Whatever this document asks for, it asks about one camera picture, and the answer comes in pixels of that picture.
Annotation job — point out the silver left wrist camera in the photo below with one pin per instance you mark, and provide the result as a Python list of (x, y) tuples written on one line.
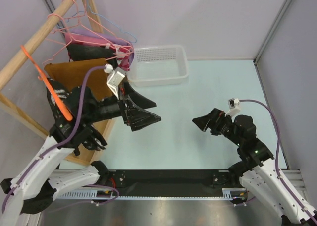
[(115, 77)]

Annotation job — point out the pink trousers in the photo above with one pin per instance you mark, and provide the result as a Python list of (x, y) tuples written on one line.
[(68, 39)]

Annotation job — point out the orange plastic hanger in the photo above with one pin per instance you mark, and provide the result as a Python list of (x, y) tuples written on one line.
[(49, 87)]

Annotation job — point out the brown trousers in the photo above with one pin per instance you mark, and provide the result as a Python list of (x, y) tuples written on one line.
[(71, 75)]

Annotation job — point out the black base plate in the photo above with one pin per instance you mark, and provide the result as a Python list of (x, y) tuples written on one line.
[(170, 183)]

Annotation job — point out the wooden clothes rack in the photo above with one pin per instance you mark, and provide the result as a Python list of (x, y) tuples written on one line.
[(20, 58)]

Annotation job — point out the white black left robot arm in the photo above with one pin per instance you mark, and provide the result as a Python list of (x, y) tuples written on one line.
[(34, 189)]

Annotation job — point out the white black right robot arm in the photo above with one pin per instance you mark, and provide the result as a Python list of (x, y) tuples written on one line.
[(257, 171)]

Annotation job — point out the white plastic basket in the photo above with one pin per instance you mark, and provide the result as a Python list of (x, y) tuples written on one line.
[(158, 65)]

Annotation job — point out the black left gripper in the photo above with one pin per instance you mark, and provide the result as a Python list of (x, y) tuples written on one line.
[(136, 118)]

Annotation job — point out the black white patterned trousers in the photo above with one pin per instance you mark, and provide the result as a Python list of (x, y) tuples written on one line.
[(65, 132)]

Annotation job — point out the aluminium corner post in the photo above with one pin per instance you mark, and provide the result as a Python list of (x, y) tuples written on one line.
[(272, 30)]

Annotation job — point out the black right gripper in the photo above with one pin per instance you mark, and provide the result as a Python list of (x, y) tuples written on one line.
[(211, 120)]

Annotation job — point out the lilac trousers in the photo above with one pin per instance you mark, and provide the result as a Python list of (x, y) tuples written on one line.
[(84, 36)]

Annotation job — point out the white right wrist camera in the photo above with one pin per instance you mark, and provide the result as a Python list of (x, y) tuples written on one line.
[(234, 107)]

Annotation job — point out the blue wire hanger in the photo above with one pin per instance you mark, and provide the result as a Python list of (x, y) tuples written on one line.
[(109, 20)]

